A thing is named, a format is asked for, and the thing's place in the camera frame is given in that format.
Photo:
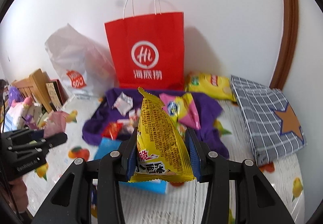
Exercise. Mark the red candy packet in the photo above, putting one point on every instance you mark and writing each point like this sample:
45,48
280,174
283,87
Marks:
112,130

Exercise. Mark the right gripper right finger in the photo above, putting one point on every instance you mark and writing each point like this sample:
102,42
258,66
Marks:
256,200

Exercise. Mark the red paper shopping bag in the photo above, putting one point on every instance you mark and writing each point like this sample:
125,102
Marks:
148,50

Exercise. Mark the yellow triangular snack packet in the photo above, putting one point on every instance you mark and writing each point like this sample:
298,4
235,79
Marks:
161,151

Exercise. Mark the white Miniso plastic bag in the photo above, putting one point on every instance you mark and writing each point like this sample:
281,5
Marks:
84,66

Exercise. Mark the pink bear Lotso snack packet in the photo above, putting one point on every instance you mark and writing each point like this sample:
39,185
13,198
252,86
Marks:
56,123

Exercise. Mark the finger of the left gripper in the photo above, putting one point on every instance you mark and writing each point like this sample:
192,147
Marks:
43,143
22,135

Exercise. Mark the left hand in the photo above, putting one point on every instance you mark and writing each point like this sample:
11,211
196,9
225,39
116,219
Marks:
19,192

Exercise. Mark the pink strawberry snack packet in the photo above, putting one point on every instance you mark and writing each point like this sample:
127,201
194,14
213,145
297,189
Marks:
132,122

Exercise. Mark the yellow chips bag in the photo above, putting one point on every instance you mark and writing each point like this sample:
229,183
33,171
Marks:
216,87

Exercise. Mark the brown wooden door frame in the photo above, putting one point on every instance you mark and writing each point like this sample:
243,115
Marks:
288,44

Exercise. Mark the pink yellow snack packet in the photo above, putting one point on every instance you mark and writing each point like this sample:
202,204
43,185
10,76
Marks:
181,109

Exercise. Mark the fruit print tablecloth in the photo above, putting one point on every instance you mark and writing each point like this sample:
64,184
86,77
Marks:
158,201

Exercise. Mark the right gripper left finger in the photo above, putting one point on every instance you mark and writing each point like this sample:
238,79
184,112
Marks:
69,201

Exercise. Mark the purple towel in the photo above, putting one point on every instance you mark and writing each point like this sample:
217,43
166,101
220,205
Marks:
208,110

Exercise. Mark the white small snack packet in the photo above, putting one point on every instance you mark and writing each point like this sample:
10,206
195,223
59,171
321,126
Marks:
123,104

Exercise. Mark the wooden headboard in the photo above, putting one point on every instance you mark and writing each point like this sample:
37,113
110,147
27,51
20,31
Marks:
34,86

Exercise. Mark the grey checkered star pouch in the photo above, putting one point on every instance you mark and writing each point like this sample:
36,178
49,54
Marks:
273,127

